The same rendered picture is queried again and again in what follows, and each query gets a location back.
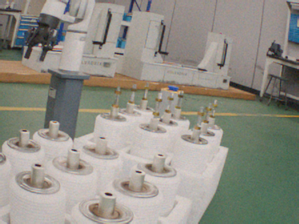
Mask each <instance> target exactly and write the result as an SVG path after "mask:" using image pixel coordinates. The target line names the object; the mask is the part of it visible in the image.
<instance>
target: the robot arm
mask: <svg viewBox="0 0 299 224"><path fill-rule="evenodd" d="M68 1H69V0H47V1H46V2H45V4H44V6H43V8H42V10H41V13H40V15H39V18H38V20H37V24H38V25H39V26H38V28H35V27H32V28H31V31H30V33H29V35H28V37H27V39H26V42H25V44H27V48H26V51H25V54H24V58H25V59H29V58H30V54H31V52H32V50H33V47H34V46H35V45H36V44H38V43H41V47H42V50H41V51H40V53H39V56H38V58H37V62H38V63H43V61H44V59H45V56H46V54H47V52H48V50H53V47H54V45H55V41H56V39H57V36H58V33H59V32H58V31H56V30H54V29H57V26H58V24H59V22H60V23H73V22H74V20H75V18H74V17H79V18H80V17H81V18H84V20H83V21H81V22H80V23H76V24H73V25H70V26H68V27H67V33H66V37H65V41H64V44H63V49H62V52H61V59H60V62H59V67H58V71H59V72H64V73H69V74H70V73H72V74H79V68H80V65H81V57H82V53H83V50H84V47H85V40H86V36H87V32H88V29H89V23H90V20H91V16H92V14H93V11H94V7H95V0H71V5H70V8H69V15H70V16H68V15H64V14H63V12H64V10H65V8H66V6H67V3H68ZM29 38H30V41H29ZM51 42H52V44H51ZM32 43H33V44H32ZM50 44H51V45H50Z"/></svg>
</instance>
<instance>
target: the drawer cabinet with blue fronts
mask: <svg viewBox="0 0 299 224"><path fill-rule="evenodd" d="M38 18H39V16H38V15H27V14H26V15H25V14H20V18H19V22H18V26H17V31H16V35H15V41H14V44H13V48H12V49H13V50H14V49H15V50H21V51H22V44H23V39H24V32H28V29H31V28H32V27H35V28H38V26H39V25H38V24H37V20H38ZM15 22H16V18H15V16H14V15H13V17H12V21H11V26H10V30H9V35H8V38H11V39H12V36H13V31H14V27H15ZM7 45H8V46H7V48H10V49H11V41H10V40H7Z"/></svg>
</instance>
